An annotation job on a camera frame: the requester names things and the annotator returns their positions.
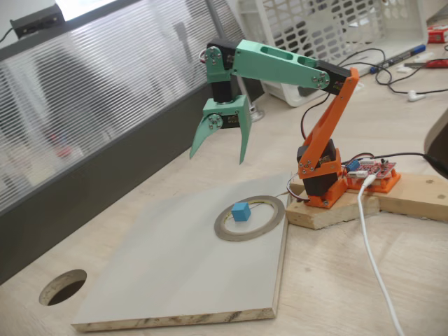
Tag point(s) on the green gripper with servo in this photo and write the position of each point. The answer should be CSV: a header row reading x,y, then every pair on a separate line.
x,y
234,118

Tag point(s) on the blue cube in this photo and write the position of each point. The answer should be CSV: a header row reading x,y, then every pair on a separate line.
x,y
241,213

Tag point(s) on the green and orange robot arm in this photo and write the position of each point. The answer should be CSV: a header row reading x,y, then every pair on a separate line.
x,y
280,66

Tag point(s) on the silver round clamp foot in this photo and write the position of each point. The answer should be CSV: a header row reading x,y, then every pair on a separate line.
x,y
258,115

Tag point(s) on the short wooden base block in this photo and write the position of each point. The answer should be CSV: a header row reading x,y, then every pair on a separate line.
x,y
322,215

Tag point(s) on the grey partition with striped glass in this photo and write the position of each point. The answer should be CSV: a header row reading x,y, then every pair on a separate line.
x,y
105,87

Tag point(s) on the grey chipboard panel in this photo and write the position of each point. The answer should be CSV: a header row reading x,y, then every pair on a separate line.
x,y
168,262

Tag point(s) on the white plastic part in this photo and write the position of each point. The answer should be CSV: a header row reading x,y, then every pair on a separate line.
x,y
358,87

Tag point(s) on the red controller circuit board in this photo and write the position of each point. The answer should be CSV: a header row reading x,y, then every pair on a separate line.
x,y
376,169

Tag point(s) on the white plastic basket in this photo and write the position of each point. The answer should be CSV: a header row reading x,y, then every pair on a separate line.
x,y
350,31

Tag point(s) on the white earbud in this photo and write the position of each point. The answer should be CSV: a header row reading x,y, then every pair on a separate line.
x,y
413,95

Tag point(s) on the blue capped marker pen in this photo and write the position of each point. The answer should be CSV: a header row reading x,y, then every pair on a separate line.
x,y
402,57

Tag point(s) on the long wooden base plank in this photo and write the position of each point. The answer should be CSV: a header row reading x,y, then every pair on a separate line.
x,y
413,197

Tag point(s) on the black box device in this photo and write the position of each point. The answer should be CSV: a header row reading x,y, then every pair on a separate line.
x,y
36,19

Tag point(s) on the red box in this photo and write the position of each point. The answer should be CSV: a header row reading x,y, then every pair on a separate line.
x,y
437,35

